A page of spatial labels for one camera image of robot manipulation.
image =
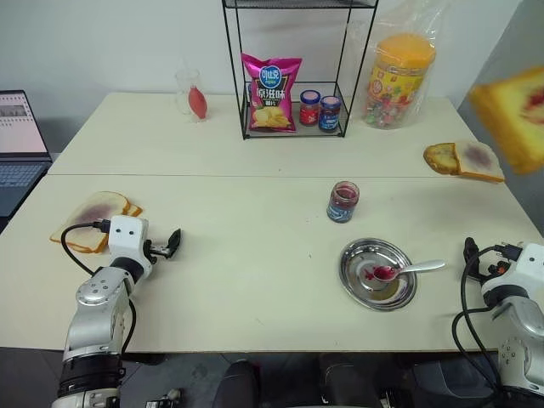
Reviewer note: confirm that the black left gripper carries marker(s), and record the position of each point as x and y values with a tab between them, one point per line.
158	249

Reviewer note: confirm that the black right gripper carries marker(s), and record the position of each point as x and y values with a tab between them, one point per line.
498	268

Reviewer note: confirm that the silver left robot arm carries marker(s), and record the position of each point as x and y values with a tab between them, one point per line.
95	314

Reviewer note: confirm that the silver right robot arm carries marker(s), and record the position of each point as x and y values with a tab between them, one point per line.
520	331

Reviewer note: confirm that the plain bread slice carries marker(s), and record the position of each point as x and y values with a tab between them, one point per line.
91	248
136	209

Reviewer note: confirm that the metal spoon with jam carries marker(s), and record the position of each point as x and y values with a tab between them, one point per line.
418	267

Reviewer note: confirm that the white bread slice purple stain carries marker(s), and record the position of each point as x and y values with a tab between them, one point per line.
91	212
478	159

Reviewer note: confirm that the toasted yellow bread slice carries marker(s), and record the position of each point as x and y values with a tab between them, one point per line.
440	158

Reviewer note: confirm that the open blue label jam jar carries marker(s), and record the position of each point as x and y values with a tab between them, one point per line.
342	204

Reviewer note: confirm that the blurred toast slice foreground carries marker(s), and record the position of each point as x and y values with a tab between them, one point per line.
512	119

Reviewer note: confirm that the red label jam jar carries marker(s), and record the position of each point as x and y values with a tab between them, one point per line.
309	109

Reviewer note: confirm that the blue label closed jam jar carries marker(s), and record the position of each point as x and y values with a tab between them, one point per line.
329	115

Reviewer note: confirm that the round metal plate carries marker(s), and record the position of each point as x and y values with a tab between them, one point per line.
370	293

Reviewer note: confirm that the dark rounded shape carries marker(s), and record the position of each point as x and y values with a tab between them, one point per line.
450	380
238	384

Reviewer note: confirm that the red pouch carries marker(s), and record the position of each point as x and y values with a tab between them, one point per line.
198	102

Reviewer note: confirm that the clear glass cup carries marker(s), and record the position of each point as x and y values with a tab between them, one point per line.
185	85

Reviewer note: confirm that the pink potato chips bag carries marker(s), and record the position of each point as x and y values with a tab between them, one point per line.
272	93

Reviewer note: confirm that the candy jar orange lid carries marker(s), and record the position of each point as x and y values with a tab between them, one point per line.
395	85

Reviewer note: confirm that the open laptop computer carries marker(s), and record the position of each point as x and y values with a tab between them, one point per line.
19	140

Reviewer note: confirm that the clear plastic bag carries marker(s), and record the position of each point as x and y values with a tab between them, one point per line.
425	25

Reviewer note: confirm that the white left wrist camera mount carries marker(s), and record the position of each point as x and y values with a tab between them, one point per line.
126	238

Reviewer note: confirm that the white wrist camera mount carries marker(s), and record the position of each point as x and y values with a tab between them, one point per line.
126	238
531	265

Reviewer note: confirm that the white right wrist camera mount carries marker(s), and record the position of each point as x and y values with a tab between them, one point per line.
531	265

